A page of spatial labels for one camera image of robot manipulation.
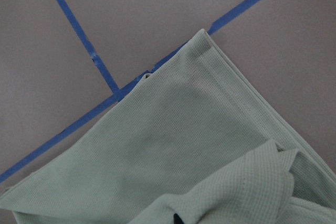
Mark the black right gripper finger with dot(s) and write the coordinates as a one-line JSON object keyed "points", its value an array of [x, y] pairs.
{"points": [[177, 219]]}

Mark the olive green long-sleeve shirt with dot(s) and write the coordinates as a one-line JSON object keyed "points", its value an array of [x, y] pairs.
{"points": [[193, 138]]}

